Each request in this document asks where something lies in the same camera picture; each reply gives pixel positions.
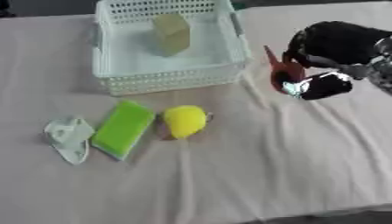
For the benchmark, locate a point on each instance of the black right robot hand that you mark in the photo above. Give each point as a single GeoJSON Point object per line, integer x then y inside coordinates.
{"type": "Point", "coordinates": [337, 40]}

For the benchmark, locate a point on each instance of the red pointed toy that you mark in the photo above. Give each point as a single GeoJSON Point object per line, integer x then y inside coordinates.
{"type": "Point", "coordinates": [290, 70]}

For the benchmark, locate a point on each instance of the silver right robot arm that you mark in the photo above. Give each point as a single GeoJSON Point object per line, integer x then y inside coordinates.
{"type": "Point", "coordinates": [383, 76]}

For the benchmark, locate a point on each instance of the tan rectangular block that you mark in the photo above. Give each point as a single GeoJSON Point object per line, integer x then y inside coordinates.
{"type": "Point", "coordinates": [172, 36]}

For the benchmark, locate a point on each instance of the yellow round soft toy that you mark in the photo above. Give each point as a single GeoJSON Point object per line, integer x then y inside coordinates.
{"type": "Point", "coordinates": [184, 121]}

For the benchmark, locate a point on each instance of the white perforated plastic basket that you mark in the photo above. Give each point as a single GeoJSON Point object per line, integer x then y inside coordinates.
{"type": "Point", "coordinates": [168, 78]}

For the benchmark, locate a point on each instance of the green rectangular sponge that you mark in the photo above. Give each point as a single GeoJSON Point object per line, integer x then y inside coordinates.
{"type": "Point", "coordinates": [122, 129]}

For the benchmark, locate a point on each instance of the pale crumpled packet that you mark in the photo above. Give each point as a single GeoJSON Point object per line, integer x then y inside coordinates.
{"type": "Point", "coordinates": [69, 137]}

